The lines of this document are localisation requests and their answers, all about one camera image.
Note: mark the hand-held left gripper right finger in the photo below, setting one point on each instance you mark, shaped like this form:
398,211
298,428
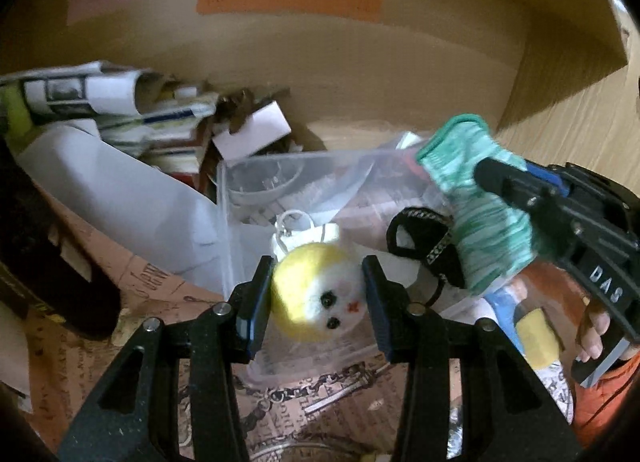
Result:
376,309

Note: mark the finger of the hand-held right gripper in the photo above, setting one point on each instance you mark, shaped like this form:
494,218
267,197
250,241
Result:
510,182
546,178

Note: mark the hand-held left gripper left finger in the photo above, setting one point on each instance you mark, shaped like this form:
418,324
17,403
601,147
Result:
254,309

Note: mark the green knit sock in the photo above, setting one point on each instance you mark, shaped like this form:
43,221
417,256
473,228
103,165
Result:
477,222

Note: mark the yellow white felt plush ball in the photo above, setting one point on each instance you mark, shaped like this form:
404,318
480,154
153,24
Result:
317,294

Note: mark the clear plastic storage box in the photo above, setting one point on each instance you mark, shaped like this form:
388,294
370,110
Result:
305,177

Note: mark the person's right forearm orange sleeve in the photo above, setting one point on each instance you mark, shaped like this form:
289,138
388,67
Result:
607,407

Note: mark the person's right hand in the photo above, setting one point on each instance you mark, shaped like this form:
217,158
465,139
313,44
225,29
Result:
592,329

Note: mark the black glitter hair band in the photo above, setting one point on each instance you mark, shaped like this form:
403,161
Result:
430,247

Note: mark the yellow sponge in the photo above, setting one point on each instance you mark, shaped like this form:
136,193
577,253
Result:
530,332

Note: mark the newspaper print mat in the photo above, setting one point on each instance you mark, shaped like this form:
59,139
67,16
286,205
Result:
310,402

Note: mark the clear plastic bowl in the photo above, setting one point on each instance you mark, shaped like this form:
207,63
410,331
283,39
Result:
262,179

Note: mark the white paper sheet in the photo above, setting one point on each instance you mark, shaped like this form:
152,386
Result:
130,202

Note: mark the white card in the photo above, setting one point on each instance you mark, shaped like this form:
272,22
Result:
252,134

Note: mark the cardboard box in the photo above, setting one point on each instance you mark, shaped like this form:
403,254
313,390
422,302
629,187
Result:
375,42

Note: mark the stack of printed papers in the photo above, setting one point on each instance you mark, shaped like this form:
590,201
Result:
160,134

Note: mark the black bag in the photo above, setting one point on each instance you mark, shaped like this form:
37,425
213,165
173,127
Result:
45,262

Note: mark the rolled newspaper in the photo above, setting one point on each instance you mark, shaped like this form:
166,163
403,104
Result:
75,89

